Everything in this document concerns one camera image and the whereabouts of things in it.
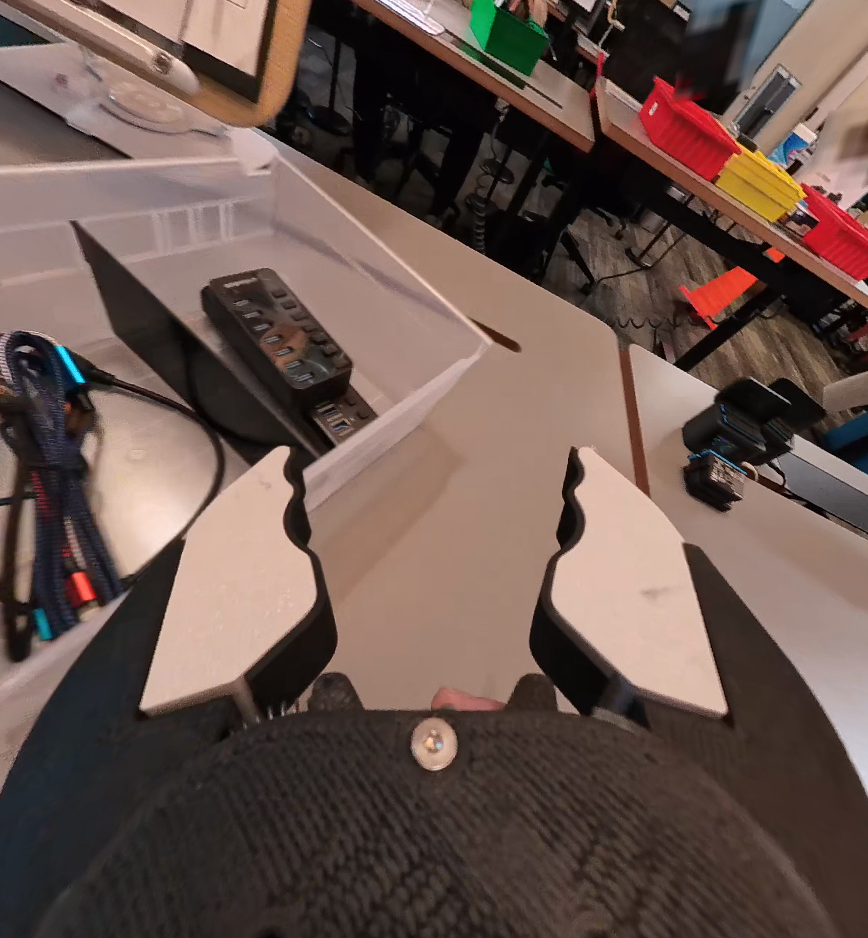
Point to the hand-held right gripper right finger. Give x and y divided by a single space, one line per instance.
624 586

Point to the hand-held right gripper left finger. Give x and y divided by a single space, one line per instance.
236 586

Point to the black multi-port USB hub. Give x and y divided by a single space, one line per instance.
342 421
272 330

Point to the clear plastic storage bin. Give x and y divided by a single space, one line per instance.
375 293

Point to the white side desk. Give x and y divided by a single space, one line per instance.
807 623

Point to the black desk mat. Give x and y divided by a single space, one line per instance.
844 498

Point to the person's right hand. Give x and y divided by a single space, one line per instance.
469 700

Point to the small black charger block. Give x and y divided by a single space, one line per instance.
719 480

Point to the black bin divider panel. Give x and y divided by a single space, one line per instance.
155 344

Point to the teal bag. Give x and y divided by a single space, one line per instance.
866 447

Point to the beige chair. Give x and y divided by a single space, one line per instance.
866 388

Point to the orange plastic stand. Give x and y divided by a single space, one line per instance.
723 289

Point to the red plastic bin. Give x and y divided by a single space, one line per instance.
844 238
683 128

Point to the yellow plastic bin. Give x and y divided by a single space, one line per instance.
760 183

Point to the wooden top work table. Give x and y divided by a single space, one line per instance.
551 102
617 121

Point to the blue patterned cup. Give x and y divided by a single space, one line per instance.
793 146

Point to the wood framed monitor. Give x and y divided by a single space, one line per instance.
287 58

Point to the white monitor stand base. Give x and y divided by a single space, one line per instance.
23 70

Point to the green plastic bin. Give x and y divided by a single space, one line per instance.
507 36

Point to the black action camera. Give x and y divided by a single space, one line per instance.
749 418

